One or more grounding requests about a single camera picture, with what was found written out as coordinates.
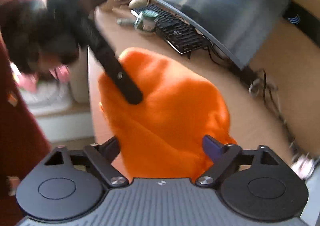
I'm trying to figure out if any person in dark red top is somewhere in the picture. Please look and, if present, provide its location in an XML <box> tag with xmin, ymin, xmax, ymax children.
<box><xmin>1</xmin><ymin>0</ymin><xmax>79</xmax><ymax>225</ymax></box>

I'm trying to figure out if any black cable bundle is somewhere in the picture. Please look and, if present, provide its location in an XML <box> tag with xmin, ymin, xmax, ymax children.
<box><xmin>195</xmin><ymin>28</ymin><xmax>313</xmax><ymax>159</ymax></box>

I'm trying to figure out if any white cable knot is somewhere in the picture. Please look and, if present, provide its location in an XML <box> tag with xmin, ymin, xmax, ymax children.
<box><xmin>291</xmin><ymin>153</ymin><xmax>319</xmax><ymax>181</ymax></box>

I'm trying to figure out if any glass jar with green lid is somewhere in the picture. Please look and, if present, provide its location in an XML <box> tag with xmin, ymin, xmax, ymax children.
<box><xmin>135</xmin><ymin>9</ymin><xmax>159</xmax><ymax>34</ymax></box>

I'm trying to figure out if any black keyboard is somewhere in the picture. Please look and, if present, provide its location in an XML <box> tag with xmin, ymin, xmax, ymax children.
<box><xmin>131</xmin><ymin>4</ymin><xmax>208</xmax><ymax>58</ymax></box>

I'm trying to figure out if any orange pumpkin costume garment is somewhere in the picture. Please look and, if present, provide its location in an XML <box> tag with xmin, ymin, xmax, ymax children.
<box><xmin>98</xmin><ymin>48</ymin><xmax>234</xmax><ymax>179</ymax></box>

